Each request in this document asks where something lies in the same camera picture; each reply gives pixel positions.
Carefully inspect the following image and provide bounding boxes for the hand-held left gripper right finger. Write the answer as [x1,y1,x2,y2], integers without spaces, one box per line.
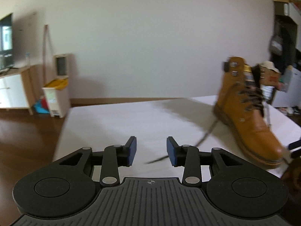
[166,136,238,186]

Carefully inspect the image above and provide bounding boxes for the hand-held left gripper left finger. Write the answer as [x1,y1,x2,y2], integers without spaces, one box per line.
[58,136,138,186]

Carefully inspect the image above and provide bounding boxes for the dark brown shoelace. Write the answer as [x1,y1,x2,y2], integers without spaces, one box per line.
[144,86,272,165]

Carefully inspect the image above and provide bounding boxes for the brown leather boot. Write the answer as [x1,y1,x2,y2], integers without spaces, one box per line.
[213,56,289,170]

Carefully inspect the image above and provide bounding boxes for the white storage box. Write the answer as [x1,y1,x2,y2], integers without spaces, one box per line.
[273,65,301,109]

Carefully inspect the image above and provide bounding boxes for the white trash bin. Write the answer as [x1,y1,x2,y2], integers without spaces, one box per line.
[42,54,71,118]

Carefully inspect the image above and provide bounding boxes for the blue dustpan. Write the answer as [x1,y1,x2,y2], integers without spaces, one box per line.
[33,96,51,115]

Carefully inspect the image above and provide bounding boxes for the grey hanging bag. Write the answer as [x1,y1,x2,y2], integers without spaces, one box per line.
[269,34,284,56]

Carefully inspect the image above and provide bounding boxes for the black hanging coat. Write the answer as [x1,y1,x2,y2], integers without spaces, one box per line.
[270,20,298,70]

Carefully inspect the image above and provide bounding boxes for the white wooden television cabinet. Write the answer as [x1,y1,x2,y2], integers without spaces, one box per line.
[0,64,46,115]

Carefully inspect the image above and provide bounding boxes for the flat screen television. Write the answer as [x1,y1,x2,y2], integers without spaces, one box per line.
[0,13,13,70]

